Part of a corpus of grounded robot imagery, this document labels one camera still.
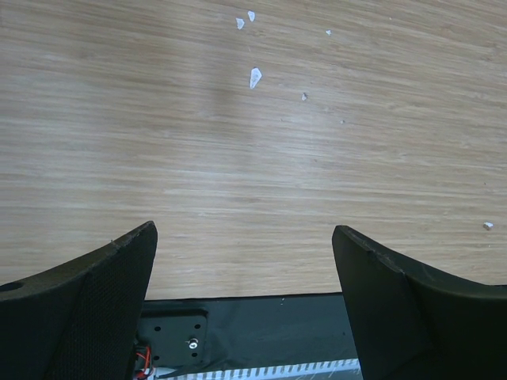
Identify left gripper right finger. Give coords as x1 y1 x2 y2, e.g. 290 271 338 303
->
332 226 506 379

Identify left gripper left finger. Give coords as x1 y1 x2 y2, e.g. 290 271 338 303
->
1 222 158 379

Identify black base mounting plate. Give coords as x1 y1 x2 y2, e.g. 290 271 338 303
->
137 293 357 374

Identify grey slotted cable duct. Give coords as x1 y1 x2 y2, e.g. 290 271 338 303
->
148 359 363 380

